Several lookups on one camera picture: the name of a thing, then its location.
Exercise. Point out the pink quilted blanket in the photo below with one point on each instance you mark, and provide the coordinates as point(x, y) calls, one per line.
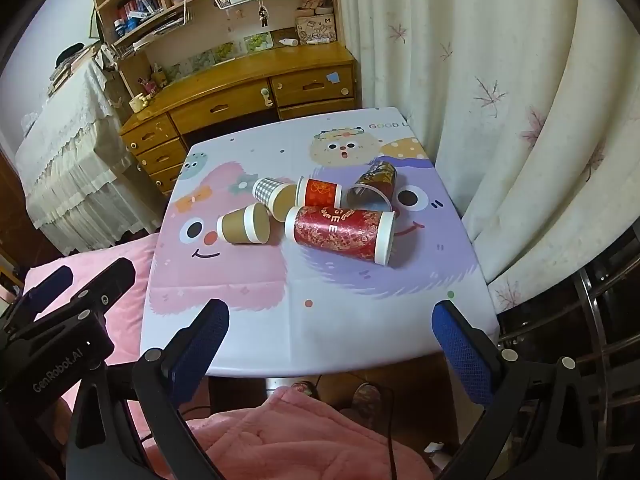
point(289, 436)

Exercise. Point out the small red paper cup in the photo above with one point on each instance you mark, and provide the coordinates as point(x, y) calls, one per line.
point(317, 193)

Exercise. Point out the wooden desk with drawers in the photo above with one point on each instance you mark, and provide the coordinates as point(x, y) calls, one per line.
point(279, 84)

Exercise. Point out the small cream mug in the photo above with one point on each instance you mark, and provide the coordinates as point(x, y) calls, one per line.
point(138, 103)

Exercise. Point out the white lace cover cloth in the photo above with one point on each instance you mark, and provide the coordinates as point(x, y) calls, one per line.
point(83, 188)

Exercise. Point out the cartoon printed tablecloth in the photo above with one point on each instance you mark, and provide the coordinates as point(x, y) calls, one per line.
point(295, 310)

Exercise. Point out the wooden bookshelf hutch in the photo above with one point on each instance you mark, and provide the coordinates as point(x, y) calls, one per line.
point(178, 38)

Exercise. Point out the dark patterned paper cup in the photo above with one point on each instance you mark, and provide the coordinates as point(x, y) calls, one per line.
point(374, 189)

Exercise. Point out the large red patterned paper cup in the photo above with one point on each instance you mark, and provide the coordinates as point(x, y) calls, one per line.
point(355, 233)

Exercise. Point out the small brown paper cup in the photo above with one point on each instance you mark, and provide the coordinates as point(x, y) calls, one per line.
point(248, 225)

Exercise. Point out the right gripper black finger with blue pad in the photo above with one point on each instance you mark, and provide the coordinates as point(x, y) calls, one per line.
point(489, 381)
point(163, 379)

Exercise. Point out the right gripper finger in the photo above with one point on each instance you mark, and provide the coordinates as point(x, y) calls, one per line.
point(103, 291)
point(42, 295)

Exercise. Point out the checkered brown paper cup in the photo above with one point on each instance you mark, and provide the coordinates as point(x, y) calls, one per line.
point(279, 197)

